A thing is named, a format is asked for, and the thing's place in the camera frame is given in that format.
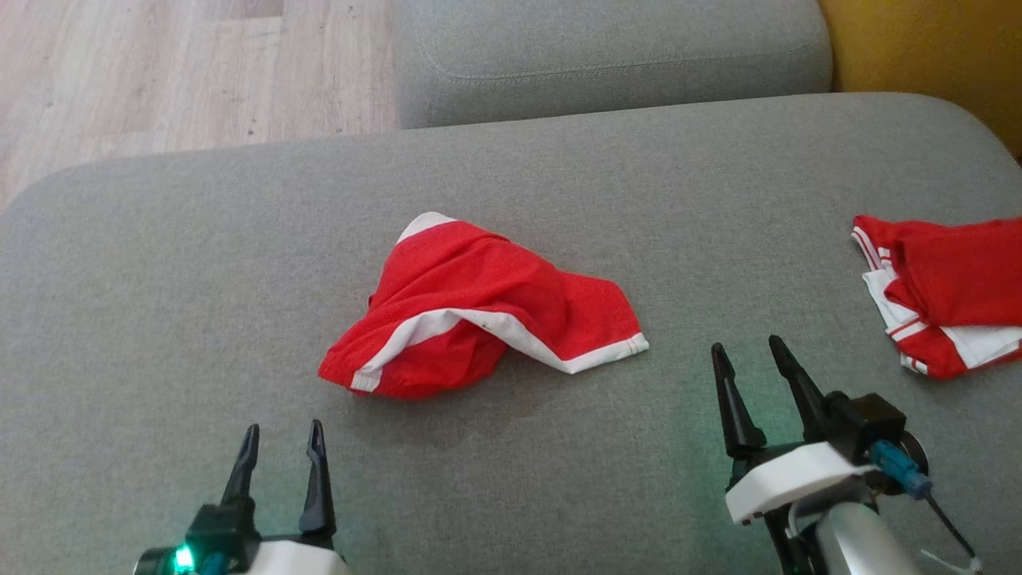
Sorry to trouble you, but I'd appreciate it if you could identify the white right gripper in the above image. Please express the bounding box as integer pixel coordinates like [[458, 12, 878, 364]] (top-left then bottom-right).
[[710, 335, 877, 575]]

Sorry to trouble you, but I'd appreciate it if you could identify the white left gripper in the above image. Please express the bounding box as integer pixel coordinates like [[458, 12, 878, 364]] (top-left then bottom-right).
[[221, 418, 353, 575]]

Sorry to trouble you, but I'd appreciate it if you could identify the red white jersey shirt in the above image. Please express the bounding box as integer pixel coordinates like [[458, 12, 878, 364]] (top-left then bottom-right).
[[850, 213, 1022, 381]]

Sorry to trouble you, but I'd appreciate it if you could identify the red shorts white stripe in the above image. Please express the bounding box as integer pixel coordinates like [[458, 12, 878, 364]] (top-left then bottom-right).
[[317, 211, 650, 400]]

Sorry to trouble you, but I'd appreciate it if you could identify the large grey sofa seat cushion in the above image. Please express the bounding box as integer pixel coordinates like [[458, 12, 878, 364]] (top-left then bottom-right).
[[0, 91, 1022, 575]]

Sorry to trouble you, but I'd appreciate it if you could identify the white zip tie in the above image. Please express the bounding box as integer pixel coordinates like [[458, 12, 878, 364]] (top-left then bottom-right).
[[919, 547, 985, 575]]

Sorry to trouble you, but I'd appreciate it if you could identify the small grey sofa cushion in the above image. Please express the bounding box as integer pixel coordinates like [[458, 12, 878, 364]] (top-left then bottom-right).
[[394, 0, 834, 131]]

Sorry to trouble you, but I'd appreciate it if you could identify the yellow cushion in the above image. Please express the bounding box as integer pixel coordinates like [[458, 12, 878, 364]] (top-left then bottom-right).
[[818, 0, 1022, 162]]

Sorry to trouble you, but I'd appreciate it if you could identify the blue right cable connector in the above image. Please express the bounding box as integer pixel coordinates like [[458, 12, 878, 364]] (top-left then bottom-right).
[[869, 438, 933, 501]]

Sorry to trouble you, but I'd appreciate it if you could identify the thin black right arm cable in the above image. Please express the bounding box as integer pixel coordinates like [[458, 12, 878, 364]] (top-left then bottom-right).
[[925, 490, 984, 575]]

